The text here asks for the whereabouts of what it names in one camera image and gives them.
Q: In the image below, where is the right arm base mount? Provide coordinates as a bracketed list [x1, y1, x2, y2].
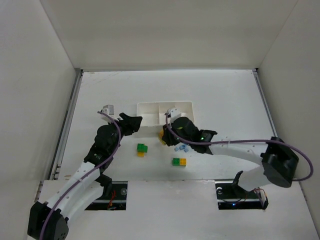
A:
[215, 180, 269, 211]

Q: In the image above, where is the yellow lego piece with flower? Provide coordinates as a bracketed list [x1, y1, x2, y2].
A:
[158, 129, 166, 145]

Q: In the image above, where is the green and yellow lego stack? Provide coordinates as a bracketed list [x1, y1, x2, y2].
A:
[136, 143, 148, 157]

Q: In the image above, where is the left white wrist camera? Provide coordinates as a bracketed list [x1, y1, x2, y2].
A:
[97, 104, 117, 123]

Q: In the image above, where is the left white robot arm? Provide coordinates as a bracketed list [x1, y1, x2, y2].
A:
[27, 113, 143, 240]

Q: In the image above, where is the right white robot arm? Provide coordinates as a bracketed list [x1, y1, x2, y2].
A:
[161, 114, 299, 192]

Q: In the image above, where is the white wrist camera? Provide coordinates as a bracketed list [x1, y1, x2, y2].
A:
[165, 107, 182, 122]
[97, 104, 117, 123]

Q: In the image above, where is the white three-compartment tray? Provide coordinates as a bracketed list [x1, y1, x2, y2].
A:
[136, 101, 195, 127]

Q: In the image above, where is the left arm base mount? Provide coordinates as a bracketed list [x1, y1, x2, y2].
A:
[85, 181, 128, 211]

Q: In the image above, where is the green yellow lego block pair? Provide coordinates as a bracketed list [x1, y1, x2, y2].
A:
[171, 157, 187, 167]

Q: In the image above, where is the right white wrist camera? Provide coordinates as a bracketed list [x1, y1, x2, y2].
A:
[165, 107, 182, 122]

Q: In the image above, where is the light blue lego pile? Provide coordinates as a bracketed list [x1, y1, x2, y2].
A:
[174, 144, 189, 153]

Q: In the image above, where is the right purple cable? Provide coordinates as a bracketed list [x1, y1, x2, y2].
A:
[164, 113, 315, 181]

